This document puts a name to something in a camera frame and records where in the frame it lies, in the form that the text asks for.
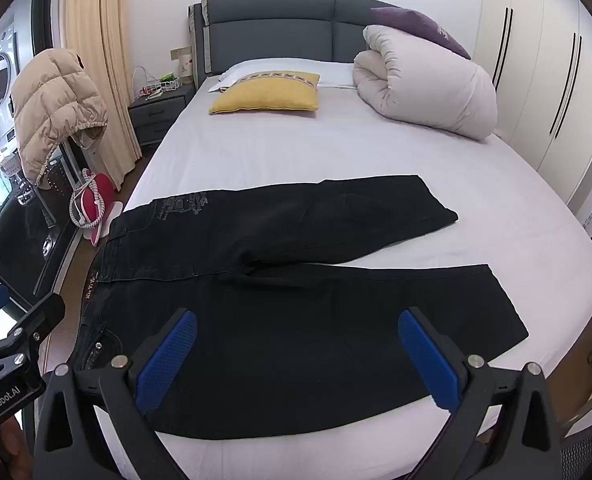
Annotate beige down jacket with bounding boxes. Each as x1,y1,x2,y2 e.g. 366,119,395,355
12,48,109,188

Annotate grey padded headboard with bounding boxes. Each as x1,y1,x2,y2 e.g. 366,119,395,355
188,0,407,78

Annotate white wire basket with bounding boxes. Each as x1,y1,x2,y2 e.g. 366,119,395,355
133,66,184,98

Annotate white bed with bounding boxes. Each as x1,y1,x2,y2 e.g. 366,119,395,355
40,57,592,480

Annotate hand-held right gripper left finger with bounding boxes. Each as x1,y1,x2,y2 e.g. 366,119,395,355
34,308,199,480

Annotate grey nightstand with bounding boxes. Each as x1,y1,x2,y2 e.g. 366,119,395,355
127,82,197,148

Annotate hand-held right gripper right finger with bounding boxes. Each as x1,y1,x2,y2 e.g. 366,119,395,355
397,306,564,480

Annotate beige curtain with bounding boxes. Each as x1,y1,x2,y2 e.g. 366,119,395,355
64,0,144,191

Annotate white wardrobe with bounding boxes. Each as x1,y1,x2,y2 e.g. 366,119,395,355
476,0,592,231

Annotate black pants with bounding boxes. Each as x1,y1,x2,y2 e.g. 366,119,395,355
73,175,529,441

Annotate red and white bag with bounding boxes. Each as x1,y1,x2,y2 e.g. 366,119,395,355
70,169,124,246

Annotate grey mesh chair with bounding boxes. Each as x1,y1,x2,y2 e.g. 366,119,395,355
558,425,592,480

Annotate purple pillow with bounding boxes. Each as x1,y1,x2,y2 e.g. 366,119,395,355
370,6,472,60

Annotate white pillow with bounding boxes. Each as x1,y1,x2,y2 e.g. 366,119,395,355
208,58,359,93

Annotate yellow pillow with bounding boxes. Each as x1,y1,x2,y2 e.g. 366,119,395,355
209,71,321,116

